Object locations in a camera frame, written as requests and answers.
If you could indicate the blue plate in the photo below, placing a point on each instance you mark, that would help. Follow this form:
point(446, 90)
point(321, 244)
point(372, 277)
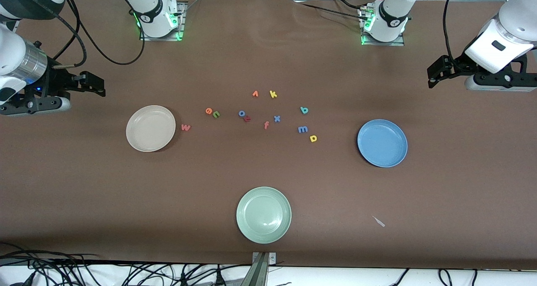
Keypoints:
point(382, 143)

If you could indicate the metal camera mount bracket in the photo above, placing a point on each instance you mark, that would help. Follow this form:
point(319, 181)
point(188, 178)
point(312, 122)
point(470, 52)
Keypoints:
point(261, 269)

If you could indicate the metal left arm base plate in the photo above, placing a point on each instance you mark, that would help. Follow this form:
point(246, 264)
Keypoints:
point(400, 42)

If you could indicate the white tape scrap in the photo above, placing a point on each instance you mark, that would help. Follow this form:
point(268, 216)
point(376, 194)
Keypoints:
point(378, 221)

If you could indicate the blue foam letter m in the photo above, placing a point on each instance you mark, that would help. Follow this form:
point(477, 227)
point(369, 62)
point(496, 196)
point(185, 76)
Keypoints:
point(303, 129)

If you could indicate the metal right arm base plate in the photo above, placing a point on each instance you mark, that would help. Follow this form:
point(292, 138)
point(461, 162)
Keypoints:
point(181, 24)

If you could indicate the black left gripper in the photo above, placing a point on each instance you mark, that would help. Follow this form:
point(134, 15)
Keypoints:
point(460, 63)

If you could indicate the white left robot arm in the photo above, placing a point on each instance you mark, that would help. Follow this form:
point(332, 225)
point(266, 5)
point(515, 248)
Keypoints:
point(392, 13)

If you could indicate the beige brown plate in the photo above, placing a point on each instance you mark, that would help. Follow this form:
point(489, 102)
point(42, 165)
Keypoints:
point(151, 128)

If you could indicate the pale green plate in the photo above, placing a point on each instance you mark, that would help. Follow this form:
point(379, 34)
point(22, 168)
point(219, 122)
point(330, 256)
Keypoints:
point(264, 215)

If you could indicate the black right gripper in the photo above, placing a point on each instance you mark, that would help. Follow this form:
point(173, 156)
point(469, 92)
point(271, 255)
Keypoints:
point(56, 81)

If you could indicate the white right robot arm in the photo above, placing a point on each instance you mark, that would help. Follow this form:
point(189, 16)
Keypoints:
point(151, 9)

